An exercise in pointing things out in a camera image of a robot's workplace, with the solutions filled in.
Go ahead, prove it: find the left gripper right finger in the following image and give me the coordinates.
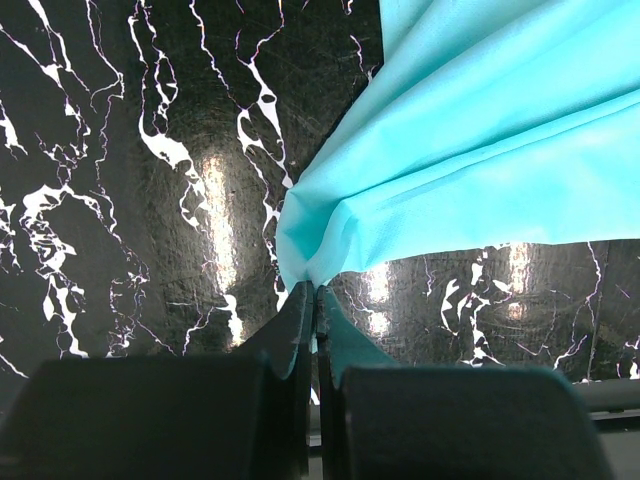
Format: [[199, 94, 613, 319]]
[[315, 287, 613, 479]]

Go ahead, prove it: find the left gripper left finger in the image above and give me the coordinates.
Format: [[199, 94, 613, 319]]
[[1, 282, 314, 479]]

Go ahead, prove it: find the teal t-shirt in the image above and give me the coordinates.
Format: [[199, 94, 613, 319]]
[[276, 1, 639, 288]]

